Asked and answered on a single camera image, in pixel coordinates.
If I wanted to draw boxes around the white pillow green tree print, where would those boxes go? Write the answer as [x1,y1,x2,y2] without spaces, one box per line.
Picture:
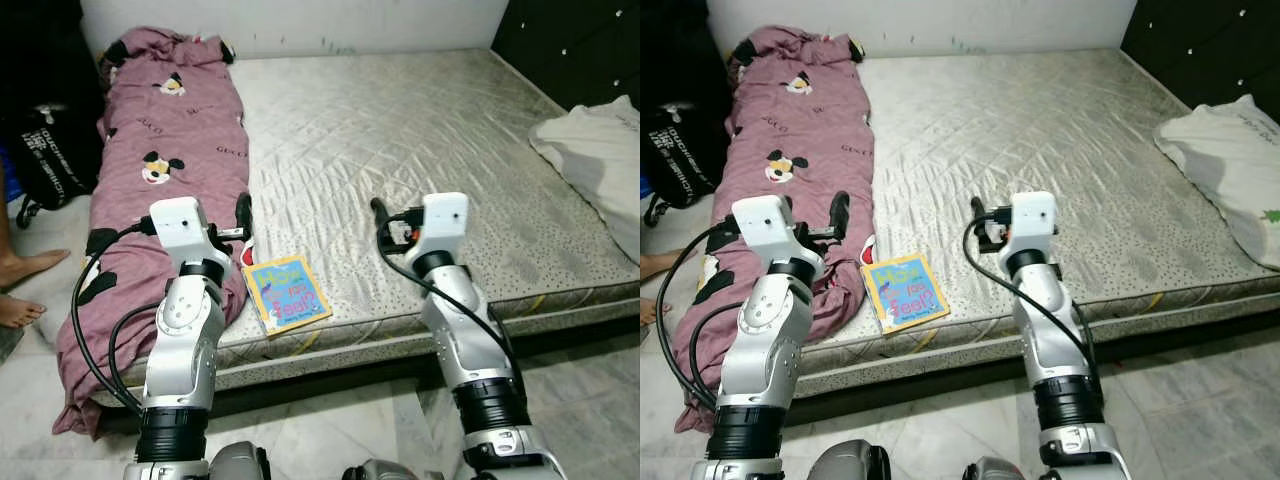
[528,95,641,263]
[1153,95,1280,271]

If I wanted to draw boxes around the yellow blue picture book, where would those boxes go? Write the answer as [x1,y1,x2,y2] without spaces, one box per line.
[242,255,333,338]
[862,252,951,336]

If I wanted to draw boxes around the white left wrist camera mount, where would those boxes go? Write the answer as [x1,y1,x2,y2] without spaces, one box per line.
[148,196,216,269]
[730,194,801,266]

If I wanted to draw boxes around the purple cartoon print blanket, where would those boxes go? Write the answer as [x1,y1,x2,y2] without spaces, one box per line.
[672,25,879,433]
[52,27,251,438]

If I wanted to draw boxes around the black tufted headboard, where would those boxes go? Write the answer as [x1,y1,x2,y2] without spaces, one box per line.
[490,0,641,111]
[1120,0,1280,111]

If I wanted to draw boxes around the grey robot left leg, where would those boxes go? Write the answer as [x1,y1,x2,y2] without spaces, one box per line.
[205,440,271,480]
[805,438,891,480]

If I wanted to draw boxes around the grey robot right leg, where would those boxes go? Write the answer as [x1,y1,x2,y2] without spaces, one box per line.
[962,456,1041,480]
[343,458,441,480]

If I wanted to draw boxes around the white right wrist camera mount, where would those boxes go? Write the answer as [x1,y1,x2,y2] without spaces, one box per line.
[1005,190,1059,259]
[405,192,471,263]

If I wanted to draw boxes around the black bag white lettering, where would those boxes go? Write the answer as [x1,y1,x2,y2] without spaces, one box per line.
[643,100,736,226]
[5,100,106,231]

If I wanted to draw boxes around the person in black shorts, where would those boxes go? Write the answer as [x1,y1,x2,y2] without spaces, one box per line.
[640,250,681,326]
[0,185,71,331]

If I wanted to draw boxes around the black left arm long cable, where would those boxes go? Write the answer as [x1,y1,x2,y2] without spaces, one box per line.
[655,220,736,406]
[70,222,153,411]

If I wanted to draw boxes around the grey robot leg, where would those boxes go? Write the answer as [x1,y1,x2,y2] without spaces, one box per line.
[205,440,271,480]
[962,456,1041,480]
[343,458,441,480]
[805,438,891,480]

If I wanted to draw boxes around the grey upholstered bed base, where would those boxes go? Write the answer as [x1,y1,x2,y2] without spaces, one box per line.
[795,290,1280,401]
[95,295,641,406]

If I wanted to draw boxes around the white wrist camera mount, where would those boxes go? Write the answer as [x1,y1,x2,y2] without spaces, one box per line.
[730,194,801,266]
[1005,190,1059,259]
[405,192,471,263]
[148,196,216,269]

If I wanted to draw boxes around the grey quilted mattress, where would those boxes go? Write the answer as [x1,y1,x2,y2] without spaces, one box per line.
[800,48,1280,346]
[95,48,641,351]

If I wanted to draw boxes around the black left arm short cable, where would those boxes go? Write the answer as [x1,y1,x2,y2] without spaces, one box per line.
[688,300,751,401]
[108,300,166,406]

